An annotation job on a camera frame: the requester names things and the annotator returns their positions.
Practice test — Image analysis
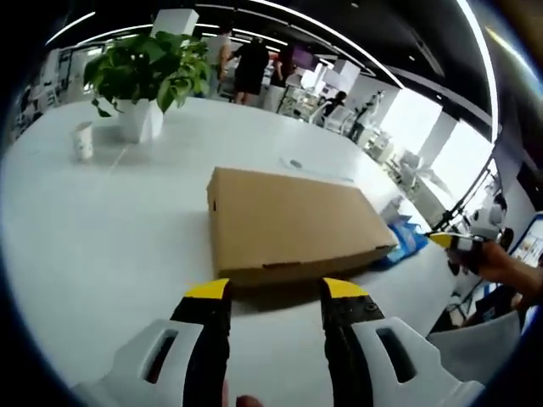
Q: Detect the blue wet wipes soft pack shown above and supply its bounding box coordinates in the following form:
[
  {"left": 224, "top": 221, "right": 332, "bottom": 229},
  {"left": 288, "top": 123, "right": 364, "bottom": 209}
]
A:
[{"left": 372, "top": 215, "right": 428, "bottom": 269}]

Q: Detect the white mesh office chair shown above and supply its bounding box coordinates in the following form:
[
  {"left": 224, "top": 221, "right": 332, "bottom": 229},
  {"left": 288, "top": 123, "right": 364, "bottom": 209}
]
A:
[{"left": 320, "top": 104, "right": 351, "bottom": 131}]

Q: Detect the person's right hand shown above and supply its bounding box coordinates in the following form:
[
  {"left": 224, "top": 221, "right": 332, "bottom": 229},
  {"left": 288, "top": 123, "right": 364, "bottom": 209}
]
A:
[{"left": 477, "top": 240, "right": 525, "bottom": 283}]

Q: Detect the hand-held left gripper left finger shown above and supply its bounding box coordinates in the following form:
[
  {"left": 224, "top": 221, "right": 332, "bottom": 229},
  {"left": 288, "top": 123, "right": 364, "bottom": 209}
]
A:
[{"left": 71, "top": 277, "right": 233, "bottom": 407}]

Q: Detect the green plant in white pot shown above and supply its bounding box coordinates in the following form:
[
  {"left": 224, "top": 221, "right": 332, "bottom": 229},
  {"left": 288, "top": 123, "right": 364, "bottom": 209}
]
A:
[{"left": 83, "top": 31, "right": 212, "bottom": 144}]

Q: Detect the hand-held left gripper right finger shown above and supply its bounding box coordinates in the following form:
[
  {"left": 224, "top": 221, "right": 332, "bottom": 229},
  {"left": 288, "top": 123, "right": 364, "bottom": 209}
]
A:
[{"left": 319, "top": 276, "right": 487, "bottom": 407}]

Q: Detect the white paper cup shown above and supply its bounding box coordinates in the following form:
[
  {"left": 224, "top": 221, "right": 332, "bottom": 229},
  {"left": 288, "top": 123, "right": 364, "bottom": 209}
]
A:
[{"left": 72, "top": 121, "right": 94, "bottom": 161}]

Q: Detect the blue framed display board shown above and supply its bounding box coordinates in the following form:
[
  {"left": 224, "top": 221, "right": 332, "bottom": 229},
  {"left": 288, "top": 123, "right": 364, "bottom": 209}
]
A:
[{"left": 508, "top": 213, "right": 543, "bottom": 260}]

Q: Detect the brown cardboard shoe box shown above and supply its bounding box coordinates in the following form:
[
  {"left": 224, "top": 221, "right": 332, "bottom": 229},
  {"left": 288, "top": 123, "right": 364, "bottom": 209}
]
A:
[{"left": 206, "top": 166, "right": 400, "bottom": 288}]

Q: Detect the small white bottle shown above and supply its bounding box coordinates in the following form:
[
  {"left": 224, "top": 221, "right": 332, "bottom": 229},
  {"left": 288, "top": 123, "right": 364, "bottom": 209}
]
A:
[{"left": 380, "top": 195, "right": 405, "bottom": 221}]

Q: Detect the black tripod stand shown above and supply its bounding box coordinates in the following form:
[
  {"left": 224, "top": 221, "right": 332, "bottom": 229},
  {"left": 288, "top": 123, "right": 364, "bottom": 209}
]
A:
[{"left": 430, "top": 167, "right": 493, "bottom": 234}]

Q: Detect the pale grey office chair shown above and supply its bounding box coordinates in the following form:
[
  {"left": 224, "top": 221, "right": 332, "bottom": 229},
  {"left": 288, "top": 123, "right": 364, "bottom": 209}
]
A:
[{"left": 427, "top": 311, "right": 529, "bottom": 385}]

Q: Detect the person's left hand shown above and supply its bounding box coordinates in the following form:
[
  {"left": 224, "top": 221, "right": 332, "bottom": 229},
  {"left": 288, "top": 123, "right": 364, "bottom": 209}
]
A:
[{"left": 222, "top": 378, "right": 265, "bottom": 407}]

